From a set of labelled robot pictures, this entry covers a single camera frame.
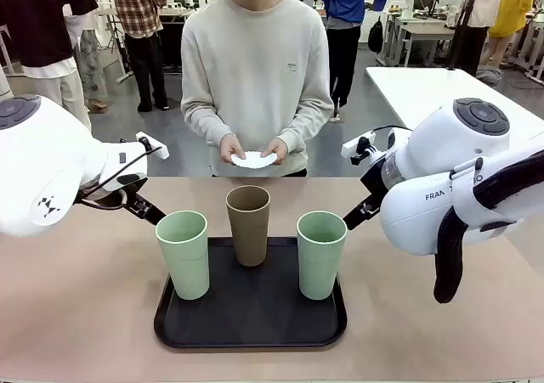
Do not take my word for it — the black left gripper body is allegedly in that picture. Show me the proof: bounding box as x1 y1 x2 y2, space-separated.
122 187 151 220

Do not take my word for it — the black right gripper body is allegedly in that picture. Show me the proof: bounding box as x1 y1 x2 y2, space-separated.
360 158 387 209

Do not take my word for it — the pale green cup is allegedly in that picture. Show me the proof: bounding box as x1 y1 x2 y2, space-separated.
155 211 210 301

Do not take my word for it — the teal green cup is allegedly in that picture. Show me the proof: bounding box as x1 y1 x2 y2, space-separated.
296 211 349 301

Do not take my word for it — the brown cup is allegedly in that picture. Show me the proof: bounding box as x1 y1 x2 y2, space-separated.
224 186 272 268

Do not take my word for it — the white scalloped coaster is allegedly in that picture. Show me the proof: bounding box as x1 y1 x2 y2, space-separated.
230 151 278 170

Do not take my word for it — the person's left forearm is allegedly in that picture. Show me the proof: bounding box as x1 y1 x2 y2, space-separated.
275 100 335 155

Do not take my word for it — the person's right forearm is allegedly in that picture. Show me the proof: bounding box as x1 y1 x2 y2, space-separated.
181 100 237 149

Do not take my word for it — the person's left hand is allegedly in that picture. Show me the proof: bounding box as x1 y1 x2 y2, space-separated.
260 138 290 166

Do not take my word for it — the person's right hand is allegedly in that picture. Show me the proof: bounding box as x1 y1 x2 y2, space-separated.
219 132 247 166

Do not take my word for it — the white side table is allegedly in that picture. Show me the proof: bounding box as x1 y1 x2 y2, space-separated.
365 65 544 132

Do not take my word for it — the black plastic tray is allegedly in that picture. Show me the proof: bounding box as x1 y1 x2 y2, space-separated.
153 236 349 350

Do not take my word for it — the black hanging bag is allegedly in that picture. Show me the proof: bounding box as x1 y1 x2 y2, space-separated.
367 16 385 54

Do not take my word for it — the person in patterned trousers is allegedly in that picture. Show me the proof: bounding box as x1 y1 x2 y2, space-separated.
63 0 110 113

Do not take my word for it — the grey desk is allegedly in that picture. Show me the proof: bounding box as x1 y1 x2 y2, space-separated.
384 11 456 68

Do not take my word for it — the person in cream sweatshirt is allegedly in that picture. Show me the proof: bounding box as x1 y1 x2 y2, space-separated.
180 0 335 178

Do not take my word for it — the person in plaid shirt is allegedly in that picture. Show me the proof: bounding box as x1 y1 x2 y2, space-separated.
105 0 170 113

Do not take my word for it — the black tripod pole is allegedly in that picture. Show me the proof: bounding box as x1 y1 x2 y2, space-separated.
445 0 485 72

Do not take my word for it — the person in black shirt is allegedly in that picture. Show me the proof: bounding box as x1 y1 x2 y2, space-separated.
0 0 99 132

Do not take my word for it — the person in beige jacket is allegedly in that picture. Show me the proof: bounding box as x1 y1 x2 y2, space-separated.
450 0 511 76

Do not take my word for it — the person in yellow coat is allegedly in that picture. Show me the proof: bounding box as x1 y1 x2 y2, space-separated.
479 0 535 70

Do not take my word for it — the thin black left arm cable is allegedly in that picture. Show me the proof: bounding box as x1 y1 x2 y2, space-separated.
76 144 165 210

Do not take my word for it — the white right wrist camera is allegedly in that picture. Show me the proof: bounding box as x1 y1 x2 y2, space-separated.
342 131 377 166

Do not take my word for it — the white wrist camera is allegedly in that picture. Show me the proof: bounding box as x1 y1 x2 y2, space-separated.
342 131 377 166
135 132 168 160

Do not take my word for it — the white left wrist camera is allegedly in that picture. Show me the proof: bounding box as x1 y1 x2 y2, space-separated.
135 132 168 160

